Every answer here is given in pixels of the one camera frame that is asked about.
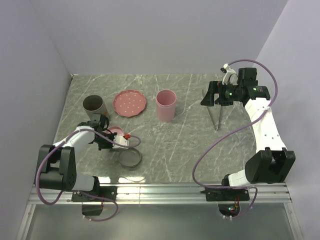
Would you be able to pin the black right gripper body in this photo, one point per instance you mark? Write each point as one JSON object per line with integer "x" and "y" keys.
{"x": 232, "y": 92}

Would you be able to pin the pink round lid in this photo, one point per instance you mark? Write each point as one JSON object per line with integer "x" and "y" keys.
{"x": 115, "y": 129}

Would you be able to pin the silver metal tongs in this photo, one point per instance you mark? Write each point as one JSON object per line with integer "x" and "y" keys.
{"x": 215, "y": 114}

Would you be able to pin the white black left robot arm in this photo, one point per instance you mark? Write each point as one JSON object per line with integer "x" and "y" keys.
{"x": 56, "y": 164}

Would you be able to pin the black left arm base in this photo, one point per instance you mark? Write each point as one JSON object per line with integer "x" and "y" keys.
{"x": 93, "y": 201}

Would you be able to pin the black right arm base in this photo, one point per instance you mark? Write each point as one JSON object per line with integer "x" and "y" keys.
{"x": 228, "y": 199}

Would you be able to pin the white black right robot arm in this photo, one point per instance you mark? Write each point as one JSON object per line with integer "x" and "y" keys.
{"x": 272, "y": 161}

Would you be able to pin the grey round lid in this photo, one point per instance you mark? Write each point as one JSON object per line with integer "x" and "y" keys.
{"x": 129, "y": 158}

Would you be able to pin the grey cylindrical container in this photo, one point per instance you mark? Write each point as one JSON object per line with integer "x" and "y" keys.
{"x": 94, "y": 104}

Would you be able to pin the pink dotted plate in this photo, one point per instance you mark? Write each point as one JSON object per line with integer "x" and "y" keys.
{"x": 129, "y": 103}

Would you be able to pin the pink cylindrical container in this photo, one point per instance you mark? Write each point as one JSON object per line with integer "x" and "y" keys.
{"x": 166, "y": 105}

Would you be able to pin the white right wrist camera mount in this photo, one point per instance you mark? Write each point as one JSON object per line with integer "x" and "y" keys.
{"x": 230, "y": 75}

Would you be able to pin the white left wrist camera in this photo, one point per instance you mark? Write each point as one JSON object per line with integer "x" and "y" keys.
{"x": 120, "y": 142}

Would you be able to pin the aluminium rail frame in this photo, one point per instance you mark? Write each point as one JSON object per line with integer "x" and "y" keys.
{"x": 158, "y": 199}

